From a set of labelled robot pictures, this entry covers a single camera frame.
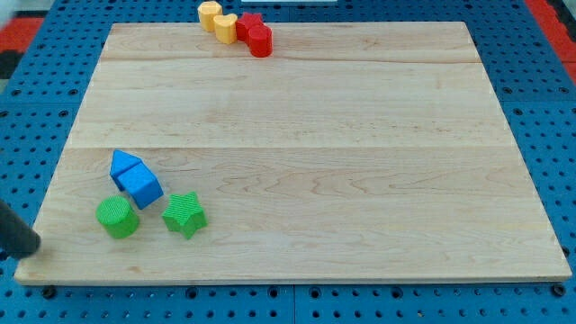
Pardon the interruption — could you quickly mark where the blue cube block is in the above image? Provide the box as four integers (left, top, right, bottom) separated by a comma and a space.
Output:
117, 163, 164, 210

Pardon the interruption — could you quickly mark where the green star block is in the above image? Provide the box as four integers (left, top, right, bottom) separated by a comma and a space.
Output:
162, 192, 208, 239

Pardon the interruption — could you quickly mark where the red star block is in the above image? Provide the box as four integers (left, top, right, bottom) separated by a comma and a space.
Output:
235, 12, 263, 42

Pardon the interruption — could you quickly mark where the wooden board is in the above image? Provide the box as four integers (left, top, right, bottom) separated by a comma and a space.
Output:
14, 22, 572, 286

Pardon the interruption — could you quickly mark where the red cylinder block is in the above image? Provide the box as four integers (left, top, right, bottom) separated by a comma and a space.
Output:
247, 24, 273, 58

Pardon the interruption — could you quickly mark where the yellow heart block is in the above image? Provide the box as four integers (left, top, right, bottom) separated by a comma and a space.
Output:
213, 13, 238, 45

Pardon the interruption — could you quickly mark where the blue triangle block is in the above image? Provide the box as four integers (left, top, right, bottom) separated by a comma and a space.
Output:
109, 149, 141, 192

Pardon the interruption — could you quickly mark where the yellow hexagon block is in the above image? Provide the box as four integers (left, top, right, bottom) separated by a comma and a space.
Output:
197, 1, 222, 32

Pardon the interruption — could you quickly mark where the green cylinder block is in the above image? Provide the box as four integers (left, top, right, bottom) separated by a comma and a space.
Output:
95, 195, 140, 239

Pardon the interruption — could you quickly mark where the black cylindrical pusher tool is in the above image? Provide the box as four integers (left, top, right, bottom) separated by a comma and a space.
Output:
1, 201, 41, 260

